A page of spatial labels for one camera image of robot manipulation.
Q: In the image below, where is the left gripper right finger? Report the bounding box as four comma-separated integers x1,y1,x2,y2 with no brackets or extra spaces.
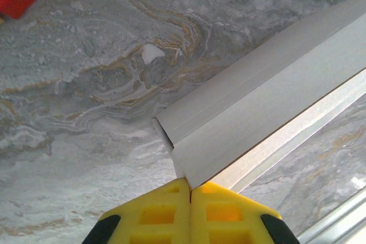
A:
190,181,301,244

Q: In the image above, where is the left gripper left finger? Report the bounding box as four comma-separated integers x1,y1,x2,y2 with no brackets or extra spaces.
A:
81,177,192,244

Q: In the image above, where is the aluminium frame rail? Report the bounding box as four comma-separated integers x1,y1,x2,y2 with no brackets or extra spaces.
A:
297,195,366,244

